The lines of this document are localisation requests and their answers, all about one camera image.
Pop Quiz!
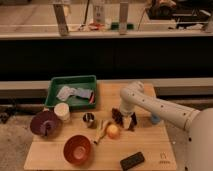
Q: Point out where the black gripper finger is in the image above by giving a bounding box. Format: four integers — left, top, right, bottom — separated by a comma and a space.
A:
131, 112, 137, 130
112, 108, 123, 126

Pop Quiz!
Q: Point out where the dark purple grape bunch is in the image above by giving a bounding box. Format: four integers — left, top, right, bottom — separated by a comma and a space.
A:
111, 107, 136, 132

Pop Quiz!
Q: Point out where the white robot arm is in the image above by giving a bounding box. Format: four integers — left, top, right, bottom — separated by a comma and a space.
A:
119, 81, 213, 171

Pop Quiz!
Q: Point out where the blue plastic cup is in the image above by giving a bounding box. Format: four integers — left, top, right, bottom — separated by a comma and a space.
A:
150, 114, 161, 125

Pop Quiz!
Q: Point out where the small metal cup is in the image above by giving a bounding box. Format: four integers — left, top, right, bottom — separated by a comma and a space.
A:
83, 113, 95, 128

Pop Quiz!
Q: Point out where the white paper cup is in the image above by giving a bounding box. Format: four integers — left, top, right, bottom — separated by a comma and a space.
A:
54, 103, 70, 121

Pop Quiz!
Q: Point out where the yellow red apple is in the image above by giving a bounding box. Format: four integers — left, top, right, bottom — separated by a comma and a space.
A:
106, 124, 120, 139

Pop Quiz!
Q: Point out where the yellow banana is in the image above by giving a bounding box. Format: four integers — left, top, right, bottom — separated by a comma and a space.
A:
93, 120, 109, 144

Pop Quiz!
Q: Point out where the red marker pen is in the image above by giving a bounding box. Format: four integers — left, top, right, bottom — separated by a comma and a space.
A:
89, 93, 95, 104

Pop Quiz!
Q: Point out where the black rectangular remote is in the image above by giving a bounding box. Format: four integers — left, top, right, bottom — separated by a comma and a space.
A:
120, 152, 145, 171

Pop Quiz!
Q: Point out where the green plastic tray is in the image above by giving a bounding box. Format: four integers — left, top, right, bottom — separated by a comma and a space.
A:
45, 75, 97, 110

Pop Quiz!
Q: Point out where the brown wooden bowl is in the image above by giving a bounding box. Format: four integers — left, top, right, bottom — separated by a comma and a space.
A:
63, 135, 91, 166

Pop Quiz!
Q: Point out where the grey blue cloth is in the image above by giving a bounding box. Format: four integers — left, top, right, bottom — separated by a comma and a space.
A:
57, 86, 93, 101

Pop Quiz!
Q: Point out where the purple plastic bowl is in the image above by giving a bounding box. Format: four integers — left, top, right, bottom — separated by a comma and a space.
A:
30, 111, 60, 136

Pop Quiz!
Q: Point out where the green object on shelf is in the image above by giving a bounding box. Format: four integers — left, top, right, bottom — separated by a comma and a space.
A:
110, 22, 134, 30

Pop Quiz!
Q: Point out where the white bottle on shelf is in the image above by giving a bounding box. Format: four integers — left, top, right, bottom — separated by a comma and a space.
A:
93, 0, 105, 24

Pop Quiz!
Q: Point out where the black device on shelf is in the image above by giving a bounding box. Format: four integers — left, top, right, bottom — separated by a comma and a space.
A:
147, 0, 213, 22

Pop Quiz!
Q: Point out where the grey metal post right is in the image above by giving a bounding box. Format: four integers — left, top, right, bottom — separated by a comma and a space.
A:
119, 2, 129, 35

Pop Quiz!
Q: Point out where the grey metal post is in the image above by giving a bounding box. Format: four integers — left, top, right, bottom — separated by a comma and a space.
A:
53, 0, 69, 36
119, 2, 129, 35

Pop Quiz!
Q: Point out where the grey metal post left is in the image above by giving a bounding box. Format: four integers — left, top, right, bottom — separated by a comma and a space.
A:
53, 0, 69, 36

